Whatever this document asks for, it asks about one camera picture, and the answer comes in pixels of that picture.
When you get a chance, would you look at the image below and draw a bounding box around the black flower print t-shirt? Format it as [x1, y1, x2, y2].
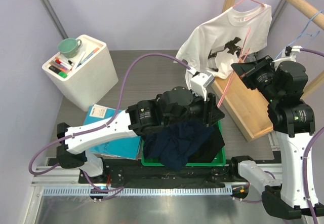
[188, 125, 226, 166]

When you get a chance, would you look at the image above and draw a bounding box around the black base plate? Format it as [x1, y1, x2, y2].
[91, 159, 241, 189]

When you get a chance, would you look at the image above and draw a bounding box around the white slotted cable duct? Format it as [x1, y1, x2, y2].
[43, 185, 232, 196]

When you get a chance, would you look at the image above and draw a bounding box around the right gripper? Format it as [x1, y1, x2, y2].
[232, 55, 281, 103]

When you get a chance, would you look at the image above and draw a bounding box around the purple cable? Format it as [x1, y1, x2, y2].
[28, 52, 193, 176]
[260, 48, 324, 224]

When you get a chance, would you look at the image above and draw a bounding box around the blue folder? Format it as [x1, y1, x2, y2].
[84, 104, 141, 160]

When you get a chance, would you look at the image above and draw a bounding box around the navy blue t-shirt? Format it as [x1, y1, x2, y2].
[143, 121, 214, 170]

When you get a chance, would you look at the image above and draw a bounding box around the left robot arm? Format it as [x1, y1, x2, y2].
[56, 87, 225, 183]

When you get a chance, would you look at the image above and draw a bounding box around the light blue wire hanger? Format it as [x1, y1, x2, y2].
[287, 10, 323, 46]

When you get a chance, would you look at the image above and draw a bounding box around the pink hanger of navy shirt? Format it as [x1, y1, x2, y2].
[217, 26, 252, 108]

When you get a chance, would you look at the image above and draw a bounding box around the green capped marker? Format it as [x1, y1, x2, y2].
[58, 71, 67, 78]

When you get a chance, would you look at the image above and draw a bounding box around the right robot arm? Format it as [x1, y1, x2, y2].
[228, 56, 323, 222]

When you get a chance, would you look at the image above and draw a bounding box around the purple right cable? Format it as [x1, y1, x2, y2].
[260, 48, 324, 224]

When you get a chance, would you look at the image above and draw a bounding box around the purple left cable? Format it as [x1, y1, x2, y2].
[28, 52, 193, 176]

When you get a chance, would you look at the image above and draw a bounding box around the orange tipped white pen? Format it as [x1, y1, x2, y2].
[81, 48, 100, 63]

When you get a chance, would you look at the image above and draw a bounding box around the red marker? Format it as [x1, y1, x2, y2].
[55, 58, 72, 69]

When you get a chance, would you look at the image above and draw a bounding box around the green ceramic cup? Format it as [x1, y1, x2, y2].
[57, 38, 82, 58]

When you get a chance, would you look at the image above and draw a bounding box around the wooden clothes rack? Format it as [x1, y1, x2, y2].
[212, 0, 323, 141]

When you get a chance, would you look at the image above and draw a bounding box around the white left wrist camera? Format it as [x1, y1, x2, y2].
[186, 67, 215, 101]

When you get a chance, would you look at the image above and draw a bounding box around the white square bin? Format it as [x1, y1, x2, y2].
[42, 34, 118, 111]

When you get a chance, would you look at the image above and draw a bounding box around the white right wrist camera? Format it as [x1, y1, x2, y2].
[273, 46, 302, 67]

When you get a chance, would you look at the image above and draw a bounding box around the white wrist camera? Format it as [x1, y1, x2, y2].
[186, 67, 215, 101]
[273, 46, 302, 67]

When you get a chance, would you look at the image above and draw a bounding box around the white t-shirt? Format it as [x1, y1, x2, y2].
[176, 4, 272, 79]

